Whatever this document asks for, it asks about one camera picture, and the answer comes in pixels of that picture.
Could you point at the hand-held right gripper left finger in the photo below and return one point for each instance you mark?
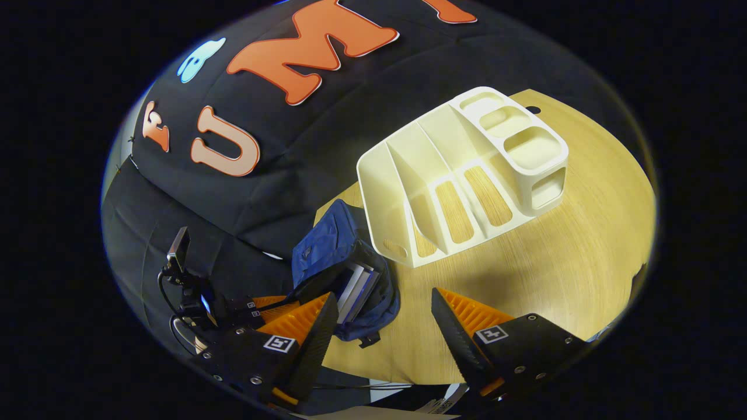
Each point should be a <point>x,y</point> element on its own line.
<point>312,344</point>

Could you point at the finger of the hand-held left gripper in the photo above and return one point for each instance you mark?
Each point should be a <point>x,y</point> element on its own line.
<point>268,300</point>
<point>277,310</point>

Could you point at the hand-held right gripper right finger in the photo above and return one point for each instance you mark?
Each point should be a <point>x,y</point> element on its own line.
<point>452,344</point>

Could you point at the blue spine book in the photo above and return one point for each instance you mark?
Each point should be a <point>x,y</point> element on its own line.
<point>366,291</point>

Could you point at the blue schoolbag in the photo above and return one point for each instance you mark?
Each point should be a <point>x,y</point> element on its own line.
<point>327,245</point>

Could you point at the white bookshelf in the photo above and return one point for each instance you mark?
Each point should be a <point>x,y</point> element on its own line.
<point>432,169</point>

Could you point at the black backdrop cloth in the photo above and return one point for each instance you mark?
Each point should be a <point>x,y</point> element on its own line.
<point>280,163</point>

